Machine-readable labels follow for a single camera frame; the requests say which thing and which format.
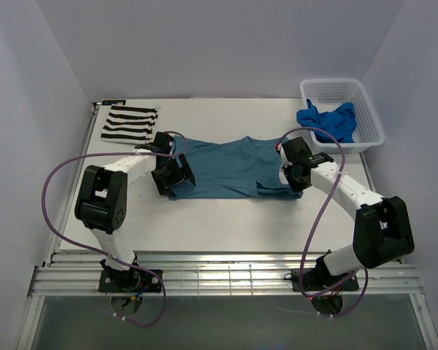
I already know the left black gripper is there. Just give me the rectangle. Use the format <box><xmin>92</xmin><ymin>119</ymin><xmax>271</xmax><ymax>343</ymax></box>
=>
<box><xmin>152</xmin><ymin>154</ymin><xmax>194</xmax><ymax>198</ymax></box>

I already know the light blue tank top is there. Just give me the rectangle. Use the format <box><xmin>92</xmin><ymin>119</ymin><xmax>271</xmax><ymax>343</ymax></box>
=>
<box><xmin>169</xmin><ymin>136</ymin><xmax>303</xmax><ymax>201</ymax></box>

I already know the black white striped tank top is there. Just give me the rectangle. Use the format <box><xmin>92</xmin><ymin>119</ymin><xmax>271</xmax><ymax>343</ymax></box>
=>
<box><xmin>100</xmin><ymin>105</ymin><xmax>159</xmax><ymax>145</ymax></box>

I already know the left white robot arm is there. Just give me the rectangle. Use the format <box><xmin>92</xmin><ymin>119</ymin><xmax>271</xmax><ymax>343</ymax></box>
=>
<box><xmin>74</xmin><ymin>155</ymin><xmax>196</xmax><ymax>292</ymax></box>

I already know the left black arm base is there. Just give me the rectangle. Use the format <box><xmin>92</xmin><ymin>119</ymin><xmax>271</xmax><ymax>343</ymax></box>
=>
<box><xmin>98</xmin><ymin>270</ymin><xmax>163</xmax><ymax>293</ymax></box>

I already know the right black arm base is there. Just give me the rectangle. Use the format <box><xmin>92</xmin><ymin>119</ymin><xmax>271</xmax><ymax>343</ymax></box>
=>
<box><xmin>283</xmin><ymin>268</ymin><xmax>359</xmax><ymax>292</ymax></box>

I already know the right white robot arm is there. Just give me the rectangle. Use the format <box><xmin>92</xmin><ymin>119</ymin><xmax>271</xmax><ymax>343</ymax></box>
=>
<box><xmin>281</xmin><ymin>161</ymin><xmax>415</xmax><ymax>292</ymax></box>

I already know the royal blue tank top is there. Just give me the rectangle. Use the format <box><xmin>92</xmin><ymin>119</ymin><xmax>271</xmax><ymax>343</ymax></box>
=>
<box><xmin>296</xmin><ymin>99</ymin><xmax>357</xmax><ymax>144</ymax></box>

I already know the white plastic basket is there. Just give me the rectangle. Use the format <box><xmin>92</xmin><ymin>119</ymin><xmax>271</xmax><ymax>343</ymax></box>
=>
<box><xmin>296</xmin><ymin>78</ymin><xmax>385</xmax><ymax>153</ymax></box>

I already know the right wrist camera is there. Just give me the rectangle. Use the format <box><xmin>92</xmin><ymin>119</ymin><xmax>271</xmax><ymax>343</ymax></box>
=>
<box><xmin>275</xmin><ymin>136</ymin><xmax>334</xmax><ymax>169</ymax></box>

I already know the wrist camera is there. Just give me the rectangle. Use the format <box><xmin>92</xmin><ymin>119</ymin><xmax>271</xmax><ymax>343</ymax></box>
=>
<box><xmin>275</xmin><ymin>136</ymin><xmax>334</xmax><ymax>169</ymax></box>
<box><xmin>134</xmin><ymin>132</ymin><xmax>175</xmax><ymax>155</ymax></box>

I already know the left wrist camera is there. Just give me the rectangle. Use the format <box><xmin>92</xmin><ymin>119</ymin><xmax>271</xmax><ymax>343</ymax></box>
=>
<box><xmin>134</xmin><ymin>132</ymin><xmax>175</xmax><ymax>155</ymax></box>

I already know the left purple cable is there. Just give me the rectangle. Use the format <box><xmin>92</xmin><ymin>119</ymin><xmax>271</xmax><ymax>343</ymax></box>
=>
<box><xmin>40</xmin><ymin>131</ymin><xmax>189</xmax><ymax>328</ymax></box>

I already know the purple cable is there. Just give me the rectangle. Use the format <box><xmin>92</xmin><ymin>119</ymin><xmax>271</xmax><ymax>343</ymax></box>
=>
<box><xmin>40</xmin><ymin>131</ymin><xmax>189</xmax><ymax>328</ymax></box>
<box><xmin>275</xmin><ymin>127</ymin><xmax>369</xmax><ymax>317</ymax></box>

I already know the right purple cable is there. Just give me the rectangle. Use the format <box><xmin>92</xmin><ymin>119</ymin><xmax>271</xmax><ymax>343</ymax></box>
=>
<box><xmin>275</xmin><ymin>127</ymin><xmax>369</xmax><ymax>317</ymax></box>

